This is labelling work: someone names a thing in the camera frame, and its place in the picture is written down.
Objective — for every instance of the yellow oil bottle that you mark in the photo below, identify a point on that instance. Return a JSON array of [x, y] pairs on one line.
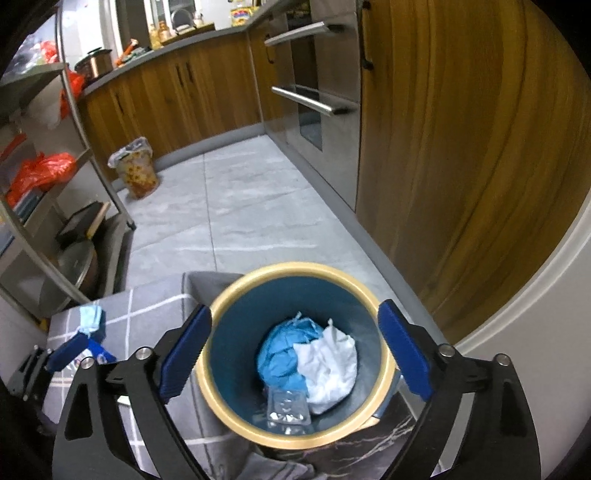
[[161, 37]]

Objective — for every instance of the metal kitchen rack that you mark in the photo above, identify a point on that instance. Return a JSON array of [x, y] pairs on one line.
[[104, 184]]

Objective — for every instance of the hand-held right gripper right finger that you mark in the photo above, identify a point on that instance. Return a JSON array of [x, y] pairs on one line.
[[406, 350]]

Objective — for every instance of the clear blister pack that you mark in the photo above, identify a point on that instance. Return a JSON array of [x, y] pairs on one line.
[[286, 408]]

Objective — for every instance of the blue folded cloth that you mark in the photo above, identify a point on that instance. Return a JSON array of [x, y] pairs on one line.
[[30, 203]]

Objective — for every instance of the blue bin with yellow rim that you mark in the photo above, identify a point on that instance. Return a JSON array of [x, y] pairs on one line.
[[240, 332]]

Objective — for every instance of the colourful snack packet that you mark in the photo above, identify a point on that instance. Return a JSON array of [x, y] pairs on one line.
[[241, 14]]

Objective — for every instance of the round metal wok lid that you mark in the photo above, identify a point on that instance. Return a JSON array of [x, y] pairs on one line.
[[74, 270]]

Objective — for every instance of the white plastic bag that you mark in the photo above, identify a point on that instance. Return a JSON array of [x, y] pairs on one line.
[[46, 113]]

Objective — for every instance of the black baking tray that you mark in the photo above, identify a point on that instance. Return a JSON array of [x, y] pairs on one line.
[[81, 221]]

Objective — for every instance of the blue white packet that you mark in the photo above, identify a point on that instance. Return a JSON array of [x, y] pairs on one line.
[[104, 353]]

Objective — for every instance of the tall wooden cabinet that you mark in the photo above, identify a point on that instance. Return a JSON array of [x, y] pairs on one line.
[[461, 161]]

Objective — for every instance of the white tissue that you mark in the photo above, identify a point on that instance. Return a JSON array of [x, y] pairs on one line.
[[330, 369]]

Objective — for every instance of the copper cooking pot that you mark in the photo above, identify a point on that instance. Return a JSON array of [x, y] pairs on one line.
[[97, 64]]

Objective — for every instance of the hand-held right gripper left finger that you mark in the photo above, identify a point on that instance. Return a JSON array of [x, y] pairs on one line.
[[184, 350]]

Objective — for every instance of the orange plastic bag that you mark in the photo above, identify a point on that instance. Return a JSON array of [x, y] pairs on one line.
[[41, 173], [74, 92]]

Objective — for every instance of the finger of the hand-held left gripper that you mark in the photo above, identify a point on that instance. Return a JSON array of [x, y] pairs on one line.
[[69, 353]]

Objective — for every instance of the stainless steel oven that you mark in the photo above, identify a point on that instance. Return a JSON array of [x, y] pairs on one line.
[[337, 152]]

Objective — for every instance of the blue glove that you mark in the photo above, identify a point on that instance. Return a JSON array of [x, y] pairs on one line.
[[281, 355]]

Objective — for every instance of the floral waste basket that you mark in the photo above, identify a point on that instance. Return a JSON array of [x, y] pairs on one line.
[[138, 173]]

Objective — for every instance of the grey checked cloth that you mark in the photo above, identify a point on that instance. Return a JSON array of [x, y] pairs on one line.
[[138, 304]]

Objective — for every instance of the blue face mask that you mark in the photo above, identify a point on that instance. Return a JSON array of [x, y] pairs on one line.
[[92, 318]]

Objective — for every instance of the wooden base cabinets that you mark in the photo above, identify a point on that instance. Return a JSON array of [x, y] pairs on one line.
[[194, 101]]

